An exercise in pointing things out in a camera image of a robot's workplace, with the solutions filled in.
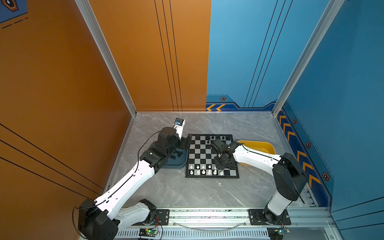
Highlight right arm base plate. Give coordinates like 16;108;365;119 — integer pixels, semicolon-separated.
248;209;292;226

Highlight left green circuit board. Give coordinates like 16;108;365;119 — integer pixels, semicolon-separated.
139;229;159;240

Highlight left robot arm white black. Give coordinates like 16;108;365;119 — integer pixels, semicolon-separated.
74;119;187;240

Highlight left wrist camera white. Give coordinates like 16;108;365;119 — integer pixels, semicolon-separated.
173;118;186;139

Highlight black chess pieces on board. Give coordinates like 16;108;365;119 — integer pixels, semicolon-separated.
199;134;233;145

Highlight yellow plastic tray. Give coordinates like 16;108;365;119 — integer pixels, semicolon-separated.
234;140;278;172

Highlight black chess pieces in tray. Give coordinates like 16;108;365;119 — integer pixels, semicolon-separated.
170;150;184;160

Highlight right circuit board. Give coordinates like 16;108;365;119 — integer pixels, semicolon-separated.
267;228;291;240

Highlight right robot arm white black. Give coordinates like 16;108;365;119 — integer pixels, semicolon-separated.
211;139;308;225

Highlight teal plastic tray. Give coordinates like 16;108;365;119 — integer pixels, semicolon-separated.
162;147;189;169

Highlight black white chessboard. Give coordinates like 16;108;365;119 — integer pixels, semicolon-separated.
186;134;240;179

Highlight white chess pieces row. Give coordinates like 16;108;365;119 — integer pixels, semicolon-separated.
186;164;230;177

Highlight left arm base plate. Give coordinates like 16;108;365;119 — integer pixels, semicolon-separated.
133;209;170;226

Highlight aluminium mounting rail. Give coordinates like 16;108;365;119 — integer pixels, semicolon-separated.
113;207;342;240

